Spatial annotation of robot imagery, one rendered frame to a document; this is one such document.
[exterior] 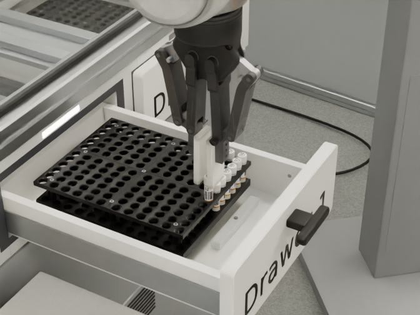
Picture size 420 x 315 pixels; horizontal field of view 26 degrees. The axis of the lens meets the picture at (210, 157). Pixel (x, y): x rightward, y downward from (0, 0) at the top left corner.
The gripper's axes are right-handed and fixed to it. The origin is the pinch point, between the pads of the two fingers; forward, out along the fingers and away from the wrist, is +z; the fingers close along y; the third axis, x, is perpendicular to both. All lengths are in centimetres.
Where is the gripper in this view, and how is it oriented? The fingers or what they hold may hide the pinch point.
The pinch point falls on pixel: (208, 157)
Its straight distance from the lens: 109.7
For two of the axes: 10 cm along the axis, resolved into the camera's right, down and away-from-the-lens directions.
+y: -8.7, -2.8, 4.1
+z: 0.0, 8.2, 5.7
